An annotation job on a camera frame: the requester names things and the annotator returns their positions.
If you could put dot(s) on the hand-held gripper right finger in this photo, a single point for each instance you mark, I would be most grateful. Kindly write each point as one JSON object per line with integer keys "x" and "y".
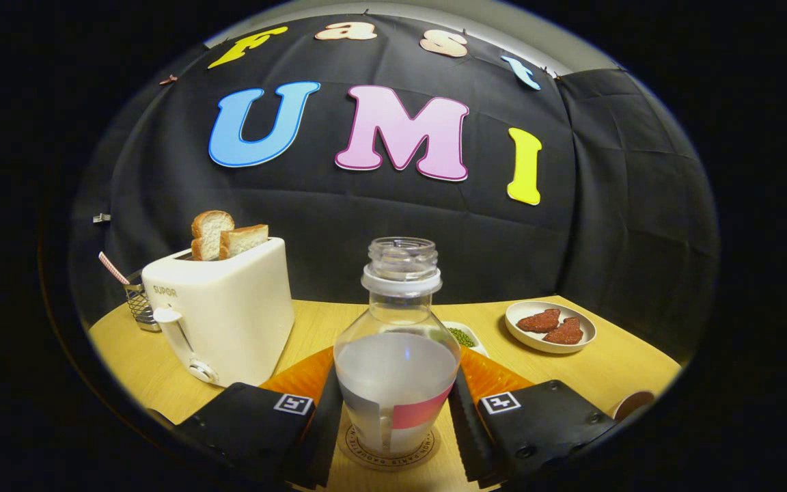
{"x": 544, "y": 420}

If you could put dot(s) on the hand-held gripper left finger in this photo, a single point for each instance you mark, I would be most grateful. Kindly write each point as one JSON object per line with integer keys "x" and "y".
{"x": 250, "y": 424}

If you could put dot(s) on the round wooden coaster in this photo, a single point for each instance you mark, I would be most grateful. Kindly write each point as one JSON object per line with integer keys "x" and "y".
{"x": 359, "y": 456}

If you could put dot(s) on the clear juice bottle red label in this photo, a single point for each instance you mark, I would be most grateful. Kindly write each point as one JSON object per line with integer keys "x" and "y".
{"x": 397, "y": 376}

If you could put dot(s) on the white round plate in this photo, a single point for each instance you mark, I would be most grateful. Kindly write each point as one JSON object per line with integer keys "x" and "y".
{"x": 535, "y": 344}

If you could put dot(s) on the wooden table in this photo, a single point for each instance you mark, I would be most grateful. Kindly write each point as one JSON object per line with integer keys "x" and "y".
{"x": 612, "y": 369}

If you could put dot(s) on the brown meat piece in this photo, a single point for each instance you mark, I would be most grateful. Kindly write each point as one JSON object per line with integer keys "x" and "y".
{"x": 539, "y": 320}
{"x": 565, "y": 331}

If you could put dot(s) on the white toaster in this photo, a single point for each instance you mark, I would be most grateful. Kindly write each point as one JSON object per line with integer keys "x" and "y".
{"x": 236, "y": 314}

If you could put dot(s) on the white divided dish with beans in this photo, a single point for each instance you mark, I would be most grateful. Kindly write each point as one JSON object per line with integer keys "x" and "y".
{"x": 463, "y": 336}

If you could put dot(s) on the short bread slice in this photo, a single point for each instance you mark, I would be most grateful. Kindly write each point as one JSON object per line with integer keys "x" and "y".
{"x": 243, "y": 239}

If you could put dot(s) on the tall bread slice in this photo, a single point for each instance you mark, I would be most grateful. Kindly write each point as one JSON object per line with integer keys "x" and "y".
{"x": 210, "y": 234}

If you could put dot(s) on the red striped straw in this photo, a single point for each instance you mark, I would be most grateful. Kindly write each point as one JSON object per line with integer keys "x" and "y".
{"x": 113, "y": 268}

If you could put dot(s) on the pink clip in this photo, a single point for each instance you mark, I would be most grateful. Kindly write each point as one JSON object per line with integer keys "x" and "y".
{"x": 169, "y": 79}

